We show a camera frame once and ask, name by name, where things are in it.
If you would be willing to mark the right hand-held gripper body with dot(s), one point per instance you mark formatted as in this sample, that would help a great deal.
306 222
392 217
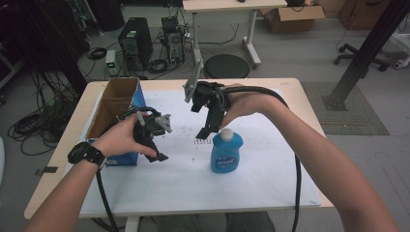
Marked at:
208 94

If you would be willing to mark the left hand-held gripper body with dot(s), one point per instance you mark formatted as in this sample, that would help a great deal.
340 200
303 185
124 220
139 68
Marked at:
149 127

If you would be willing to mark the blue detergent bottle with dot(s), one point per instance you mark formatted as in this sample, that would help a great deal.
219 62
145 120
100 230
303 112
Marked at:
226 154

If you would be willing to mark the blue cardboard box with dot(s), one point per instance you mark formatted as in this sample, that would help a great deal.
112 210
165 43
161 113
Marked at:
109 112

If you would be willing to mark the person's left hand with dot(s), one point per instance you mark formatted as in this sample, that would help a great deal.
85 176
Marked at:
119 139

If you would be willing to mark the person's right hand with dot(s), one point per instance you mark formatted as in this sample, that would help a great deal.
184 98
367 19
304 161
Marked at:
246 103

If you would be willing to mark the round black stool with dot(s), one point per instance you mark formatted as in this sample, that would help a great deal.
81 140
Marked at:
227 66

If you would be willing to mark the white table mat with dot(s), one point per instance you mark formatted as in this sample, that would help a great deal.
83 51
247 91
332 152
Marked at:
180 183

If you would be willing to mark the open computer case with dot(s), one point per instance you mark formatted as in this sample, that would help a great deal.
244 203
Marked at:
174 42

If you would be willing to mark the black wrist watch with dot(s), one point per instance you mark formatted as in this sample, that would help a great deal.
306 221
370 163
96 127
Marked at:
84 154

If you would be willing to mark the white table leg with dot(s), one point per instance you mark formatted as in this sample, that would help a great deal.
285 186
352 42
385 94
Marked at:
132 225

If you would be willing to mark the small white power supply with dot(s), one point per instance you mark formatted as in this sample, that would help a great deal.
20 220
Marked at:
111 62

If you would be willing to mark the black computer tower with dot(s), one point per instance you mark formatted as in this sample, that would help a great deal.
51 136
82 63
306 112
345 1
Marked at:
137 42

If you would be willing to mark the white desk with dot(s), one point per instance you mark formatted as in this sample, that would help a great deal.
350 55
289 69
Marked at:
232 5

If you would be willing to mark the black tape strip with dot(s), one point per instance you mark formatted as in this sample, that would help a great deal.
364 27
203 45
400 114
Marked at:
46 170

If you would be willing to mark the open brown cardboard box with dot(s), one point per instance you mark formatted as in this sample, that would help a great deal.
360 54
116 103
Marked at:
290 19

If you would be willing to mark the grey floor mat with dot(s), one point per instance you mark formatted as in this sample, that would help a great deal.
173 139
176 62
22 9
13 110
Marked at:
354 119

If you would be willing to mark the black curtain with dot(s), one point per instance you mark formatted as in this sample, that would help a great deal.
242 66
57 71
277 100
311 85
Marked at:
38 32

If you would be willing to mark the black office chair base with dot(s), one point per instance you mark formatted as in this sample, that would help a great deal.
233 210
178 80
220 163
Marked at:
354 55

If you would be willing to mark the black metal stand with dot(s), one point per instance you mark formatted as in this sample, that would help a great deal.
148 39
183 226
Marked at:
364 54

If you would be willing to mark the closed brown cardboard box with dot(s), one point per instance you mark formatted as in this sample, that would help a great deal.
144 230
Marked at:
362 14

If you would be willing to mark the white device on floor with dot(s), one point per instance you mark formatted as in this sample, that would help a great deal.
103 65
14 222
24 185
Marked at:
401 61

